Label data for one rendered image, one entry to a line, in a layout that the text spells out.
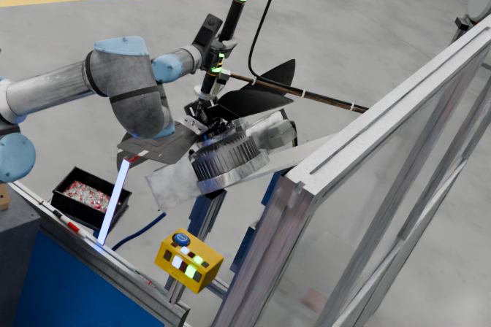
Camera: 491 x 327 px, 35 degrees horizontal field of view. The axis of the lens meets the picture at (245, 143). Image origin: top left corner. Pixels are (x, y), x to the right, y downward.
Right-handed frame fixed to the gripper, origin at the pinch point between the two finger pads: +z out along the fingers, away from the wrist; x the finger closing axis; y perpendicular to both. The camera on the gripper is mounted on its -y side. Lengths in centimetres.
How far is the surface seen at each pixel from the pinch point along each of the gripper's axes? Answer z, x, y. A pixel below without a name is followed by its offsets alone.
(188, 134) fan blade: -9.4, 2.5, 32.6
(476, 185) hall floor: 308, 80, 156
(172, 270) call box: -45, 28, 51
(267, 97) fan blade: -2.1, 19.7, 10.3
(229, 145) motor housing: 0.8, 12.9, 34.5
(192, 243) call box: -38, 28, 44
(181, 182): -9, 6, 50
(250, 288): -132, 72, -38
